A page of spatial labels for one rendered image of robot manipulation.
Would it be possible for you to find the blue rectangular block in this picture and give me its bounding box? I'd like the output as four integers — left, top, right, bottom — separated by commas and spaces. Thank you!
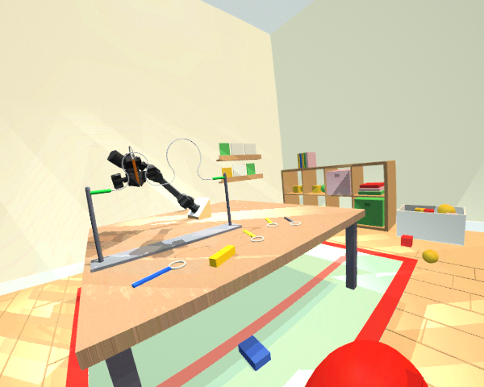
238, 335, 271, 371

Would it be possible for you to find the white loop with blue handle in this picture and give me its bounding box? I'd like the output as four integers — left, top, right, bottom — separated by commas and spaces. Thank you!
131, 260, 186, 288

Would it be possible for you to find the yellow rectangular bar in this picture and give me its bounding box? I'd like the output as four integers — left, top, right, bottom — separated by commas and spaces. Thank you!
209, 245, 236, 268

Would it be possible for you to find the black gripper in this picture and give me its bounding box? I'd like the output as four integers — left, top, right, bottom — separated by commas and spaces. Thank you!
111, 165, 157, 189

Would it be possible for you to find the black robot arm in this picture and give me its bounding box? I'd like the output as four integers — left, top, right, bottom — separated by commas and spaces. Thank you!
107, 150, 200, 214

